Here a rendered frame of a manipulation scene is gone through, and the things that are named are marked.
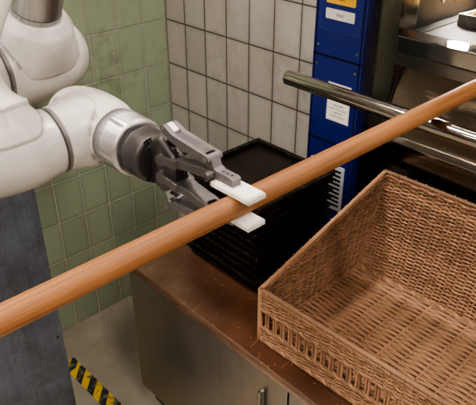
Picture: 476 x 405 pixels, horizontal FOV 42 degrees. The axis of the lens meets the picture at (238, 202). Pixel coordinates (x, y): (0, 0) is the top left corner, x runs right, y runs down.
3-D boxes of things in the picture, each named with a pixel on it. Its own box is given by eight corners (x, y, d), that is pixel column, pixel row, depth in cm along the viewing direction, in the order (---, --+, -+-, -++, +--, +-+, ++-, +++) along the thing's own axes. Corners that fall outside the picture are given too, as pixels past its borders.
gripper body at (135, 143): (160, 115, 90) (202, 135, 84) (163, 167, 94) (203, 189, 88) (116, 129, 85) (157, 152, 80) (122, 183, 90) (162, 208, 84)
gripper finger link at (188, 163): (178, 157, 87) (176, 147, 86) (231, 172, 79) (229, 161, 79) (155, 165, 85) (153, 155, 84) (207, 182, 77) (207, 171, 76)
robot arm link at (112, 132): (145, 155, 98) (169, 168, 95) (96, 173, 93) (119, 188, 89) (141, 100, 94) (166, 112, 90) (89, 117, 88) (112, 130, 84)
